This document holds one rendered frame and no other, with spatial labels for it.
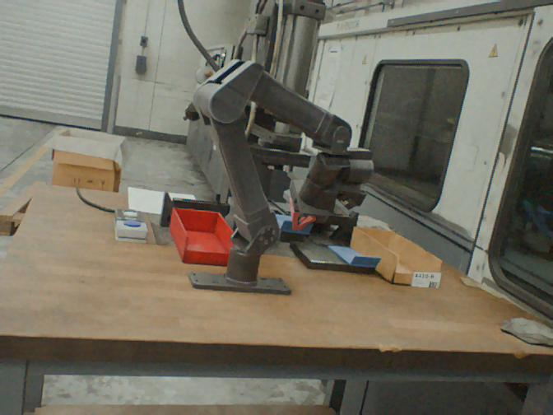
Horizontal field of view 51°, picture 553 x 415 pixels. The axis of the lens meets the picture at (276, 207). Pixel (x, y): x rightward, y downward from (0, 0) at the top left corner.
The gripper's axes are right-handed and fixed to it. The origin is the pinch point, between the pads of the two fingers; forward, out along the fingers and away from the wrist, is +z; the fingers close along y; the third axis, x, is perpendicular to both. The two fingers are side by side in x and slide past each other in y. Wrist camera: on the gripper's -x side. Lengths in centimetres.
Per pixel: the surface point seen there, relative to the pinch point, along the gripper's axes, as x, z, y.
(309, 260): -6.4, 8.6, -1.8
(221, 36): -153, 393, 859
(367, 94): -69, 33, 125
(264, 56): 5.9, -13.7, 47.5
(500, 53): -63, -29, 53
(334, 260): -13.1, 8.8, -0.7
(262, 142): 3.7, 1.6, 30.7
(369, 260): -20.4, 5.3, -2.6
